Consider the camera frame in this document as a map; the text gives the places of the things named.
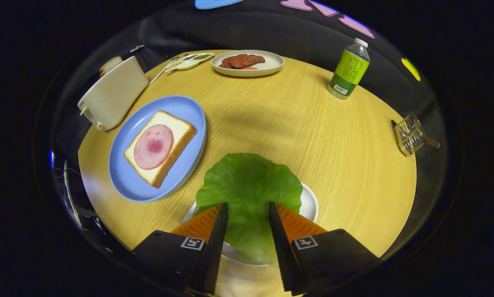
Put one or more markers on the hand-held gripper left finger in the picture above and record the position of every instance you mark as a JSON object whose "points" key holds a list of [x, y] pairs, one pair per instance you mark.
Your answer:
{"points": [[214, 247]]}

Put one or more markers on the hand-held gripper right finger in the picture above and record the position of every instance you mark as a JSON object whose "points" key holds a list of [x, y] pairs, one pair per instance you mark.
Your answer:
{"points": [[282, 247]]}

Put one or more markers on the green lettuce leaf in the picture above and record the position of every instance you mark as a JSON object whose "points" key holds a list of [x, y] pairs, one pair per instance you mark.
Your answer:
{"points": [[247, 181]]}

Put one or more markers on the toasted bread slice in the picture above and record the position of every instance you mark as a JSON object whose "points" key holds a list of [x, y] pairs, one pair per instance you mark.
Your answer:
{"points": [[109, 64]]}

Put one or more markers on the white plate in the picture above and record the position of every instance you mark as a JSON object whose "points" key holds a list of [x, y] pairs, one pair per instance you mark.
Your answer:
{"points": [[309, 206]]}

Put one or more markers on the blue plate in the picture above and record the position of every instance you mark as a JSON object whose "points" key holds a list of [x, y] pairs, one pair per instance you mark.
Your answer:
{"points": [[123, 173]]}

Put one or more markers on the pink ham slice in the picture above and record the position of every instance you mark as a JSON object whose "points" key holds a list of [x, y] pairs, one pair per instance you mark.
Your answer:
{"points": [[153, 146]]}

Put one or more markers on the white bread slice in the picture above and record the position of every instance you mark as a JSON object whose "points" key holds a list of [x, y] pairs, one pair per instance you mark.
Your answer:
{"points": [[181, 132]]}

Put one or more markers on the white toaster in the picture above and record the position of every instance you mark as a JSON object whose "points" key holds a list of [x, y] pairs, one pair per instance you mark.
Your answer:
{"points": [[115, 95]]}

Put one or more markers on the beige round plate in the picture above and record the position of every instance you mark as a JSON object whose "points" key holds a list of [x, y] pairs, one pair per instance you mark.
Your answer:
{"points": [[271, 64]]}

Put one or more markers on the white divided dish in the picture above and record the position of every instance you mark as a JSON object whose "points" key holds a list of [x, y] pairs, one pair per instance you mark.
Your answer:
{"points": [[185, 65]]}

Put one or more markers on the brown meat slice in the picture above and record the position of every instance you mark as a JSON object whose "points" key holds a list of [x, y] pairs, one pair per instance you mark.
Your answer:
{"points": [[247, 60], [225, 63]]}

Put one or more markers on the green label plastic bottle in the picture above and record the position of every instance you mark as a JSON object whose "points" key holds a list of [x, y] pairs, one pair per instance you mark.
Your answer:
{"points": [[348, 72]]}

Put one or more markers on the pile of yellow beans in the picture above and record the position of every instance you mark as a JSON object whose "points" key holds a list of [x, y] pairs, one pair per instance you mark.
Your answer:
{"points": [[175, 64]]}

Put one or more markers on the pile of green beans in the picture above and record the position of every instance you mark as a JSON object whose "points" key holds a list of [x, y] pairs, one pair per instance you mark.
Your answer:
{"points": [[201, 56]]}

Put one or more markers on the silver clip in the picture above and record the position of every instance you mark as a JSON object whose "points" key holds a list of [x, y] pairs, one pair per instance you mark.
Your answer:
{"points": [[137, 48]]}

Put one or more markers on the black backdrop cloth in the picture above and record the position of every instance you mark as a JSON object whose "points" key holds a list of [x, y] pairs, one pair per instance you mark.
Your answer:
{"points": [[296, 33]]}

